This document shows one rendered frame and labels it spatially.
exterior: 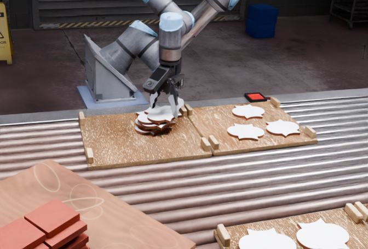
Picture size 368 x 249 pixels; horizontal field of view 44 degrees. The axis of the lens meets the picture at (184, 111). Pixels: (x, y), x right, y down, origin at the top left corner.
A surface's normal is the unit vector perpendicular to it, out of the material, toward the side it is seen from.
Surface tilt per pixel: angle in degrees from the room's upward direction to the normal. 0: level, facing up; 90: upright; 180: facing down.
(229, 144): 0
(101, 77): 90
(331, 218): 0
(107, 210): 0
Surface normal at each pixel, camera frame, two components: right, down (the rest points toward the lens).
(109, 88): 0.36, 0.43
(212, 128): 0.07, -0.90
